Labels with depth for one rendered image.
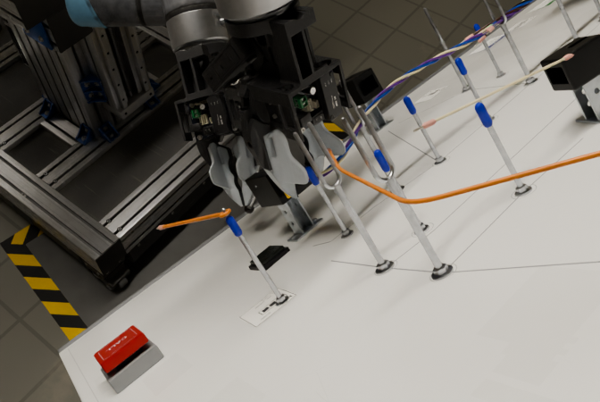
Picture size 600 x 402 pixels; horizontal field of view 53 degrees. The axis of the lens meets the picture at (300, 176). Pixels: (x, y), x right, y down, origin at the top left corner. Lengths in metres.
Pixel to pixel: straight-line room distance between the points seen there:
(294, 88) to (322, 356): 0.24
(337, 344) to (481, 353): 0.13
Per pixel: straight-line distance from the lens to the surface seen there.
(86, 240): 1.82
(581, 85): 0.60
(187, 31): 0.80
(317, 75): 0.57
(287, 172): 0.63
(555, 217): 0.48
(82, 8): 0.95
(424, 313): 0.44
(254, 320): 0.59
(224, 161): 0.82
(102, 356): 0.67
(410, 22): 2.75
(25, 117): 2.19
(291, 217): 0.73
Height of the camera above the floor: 1.71
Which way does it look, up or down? 53 degrees down
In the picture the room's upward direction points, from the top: straight up
